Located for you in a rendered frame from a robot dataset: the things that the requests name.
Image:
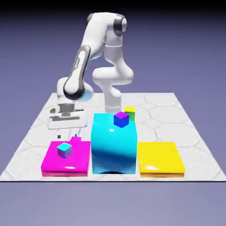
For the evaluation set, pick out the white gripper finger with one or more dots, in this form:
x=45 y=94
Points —
x=59 y=136
x=76 y=135

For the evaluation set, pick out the large cyan box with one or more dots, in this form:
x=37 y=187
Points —
x=113 y=148

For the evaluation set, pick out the small yellow cube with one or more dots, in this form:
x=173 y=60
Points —
x=130 y=109

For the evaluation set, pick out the large yellow box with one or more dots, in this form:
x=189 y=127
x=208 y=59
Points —
x=158 y=157

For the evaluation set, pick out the small magenta cube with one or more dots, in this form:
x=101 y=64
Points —
x=72 y=139

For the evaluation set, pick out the large magenta box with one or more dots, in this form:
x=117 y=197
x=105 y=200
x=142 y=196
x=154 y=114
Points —
x=67 y=164

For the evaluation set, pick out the small cyan cube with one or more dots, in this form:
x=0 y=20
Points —
x=64 y=150

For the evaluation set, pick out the small purple cube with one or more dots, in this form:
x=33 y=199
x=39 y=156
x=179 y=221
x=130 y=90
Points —
x=121 y=119

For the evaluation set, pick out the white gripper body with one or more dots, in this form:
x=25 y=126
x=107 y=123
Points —
x=70 y=123

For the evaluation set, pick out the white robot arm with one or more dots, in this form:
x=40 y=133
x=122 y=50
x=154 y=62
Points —
x=113 y=53

